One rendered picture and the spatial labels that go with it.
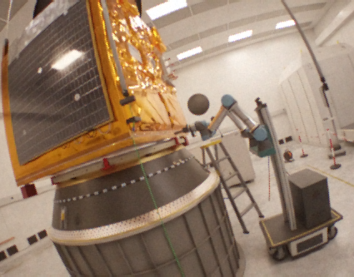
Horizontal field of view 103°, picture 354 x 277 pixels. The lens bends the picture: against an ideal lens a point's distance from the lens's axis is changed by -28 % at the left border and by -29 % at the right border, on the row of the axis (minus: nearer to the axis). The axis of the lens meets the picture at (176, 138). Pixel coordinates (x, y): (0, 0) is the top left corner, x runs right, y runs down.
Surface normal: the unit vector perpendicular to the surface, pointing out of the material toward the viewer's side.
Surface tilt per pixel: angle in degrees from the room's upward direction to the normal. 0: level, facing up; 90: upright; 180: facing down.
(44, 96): 90
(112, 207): 62
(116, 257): 90
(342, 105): 90
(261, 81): 90
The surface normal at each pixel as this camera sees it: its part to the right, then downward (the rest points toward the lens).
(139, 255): 0.20, -0.10
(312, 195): -0.20, 0.04
